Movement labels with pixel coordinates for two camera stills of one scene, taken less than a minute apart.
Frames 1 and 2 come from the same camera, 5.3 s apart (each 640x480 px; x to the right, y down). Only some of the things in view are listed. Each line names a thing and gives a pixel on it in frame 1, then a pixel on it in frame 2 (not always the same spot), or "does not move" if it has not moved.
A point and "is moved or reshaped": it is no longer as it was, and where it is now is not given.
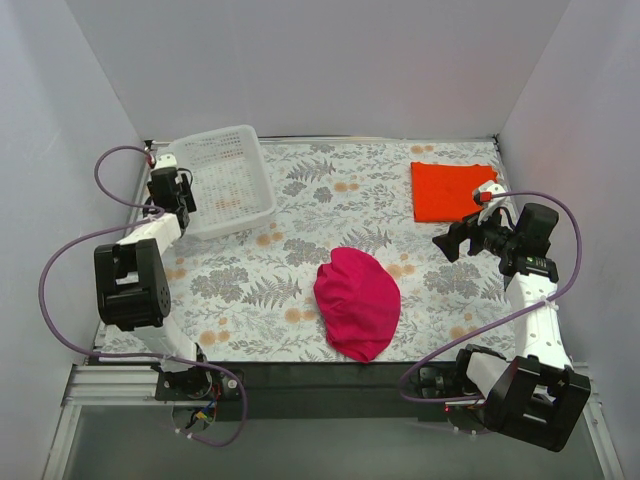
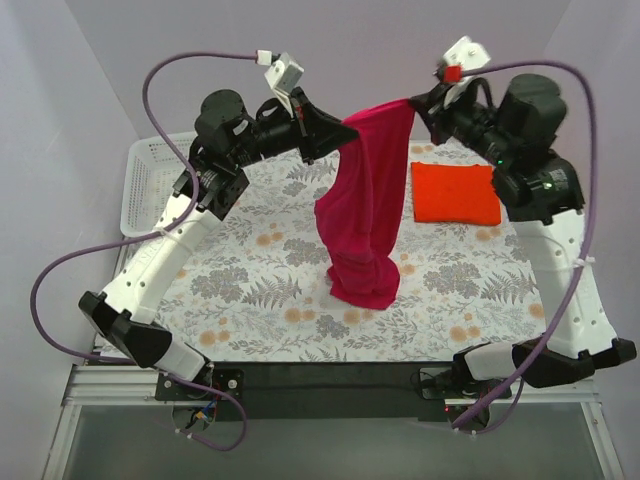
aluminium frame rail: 102,385 does not move
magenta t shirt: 359,301 to 361,209
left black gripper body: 176,185 to 304,126
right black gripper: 470,238 to 436,116
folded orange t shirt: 444,192 does not move
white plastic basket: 229,178 is moved or reshaped
